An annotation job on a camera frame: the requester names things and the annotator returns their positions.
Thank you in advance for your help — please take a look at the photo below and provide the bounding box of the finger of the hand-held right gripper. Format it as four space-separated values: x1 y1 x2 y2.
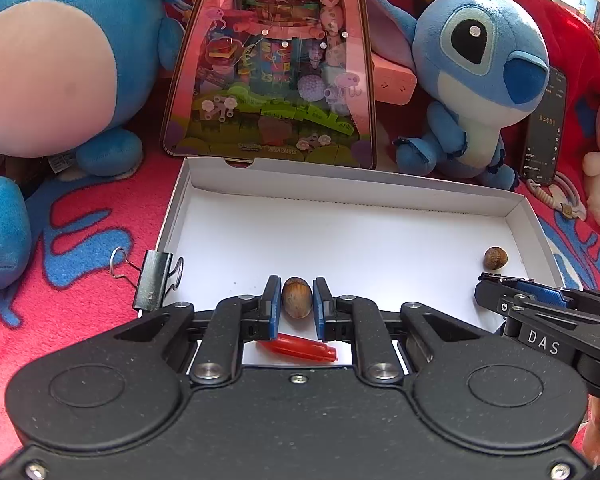
479 272 600 312
474 280 600 327

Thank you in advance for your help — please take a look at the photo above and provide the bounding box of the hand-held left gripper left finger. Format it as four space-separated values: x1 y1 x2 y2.
111 275 283 387

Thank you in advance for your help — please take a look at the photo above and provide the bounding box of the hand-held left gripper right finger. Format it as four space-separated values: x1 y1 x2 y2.
313 276 487 386

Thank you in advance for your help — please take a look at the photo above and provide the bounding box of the brown hazelnut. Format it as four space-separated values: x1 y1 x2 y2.
281 276 313 320
483 246 509 270

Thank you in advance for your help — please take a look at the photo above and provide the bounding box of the red plastic tube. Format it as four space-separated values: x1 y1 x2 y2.
253 332 339 364

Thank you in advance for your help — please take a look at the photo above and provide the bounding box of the white cardboard box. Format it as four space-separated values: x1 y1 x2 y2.
138 156 564 367

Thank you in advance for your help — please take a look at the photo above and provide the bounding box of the person's right hand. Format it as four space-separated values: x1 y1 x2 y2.
581 396 600 467

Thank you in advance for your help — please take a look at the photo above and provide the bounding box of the small black binder clip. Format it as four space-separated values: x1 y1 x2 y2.
109 247 185 312

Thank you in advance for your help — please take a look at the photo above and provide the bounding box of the black smartphone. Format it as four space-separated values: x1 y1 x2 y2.
521 66 569 186

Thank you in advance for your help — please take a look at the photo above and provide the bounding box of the blue alien plush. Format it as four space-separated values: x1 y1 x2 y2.
364 0 552 192

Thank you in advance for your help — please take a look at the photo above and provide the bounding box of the pink toy block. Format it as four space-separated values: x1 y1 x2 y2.
371 51 417 107

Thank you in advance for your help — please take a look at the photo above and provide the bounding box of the triangular brick toy display case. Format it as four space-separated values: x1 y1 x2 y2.
160 0 379 171

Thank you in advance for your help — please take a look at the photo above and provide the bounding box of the round blue mouse plush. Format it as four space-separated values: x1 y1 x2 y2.
0 0 187 292

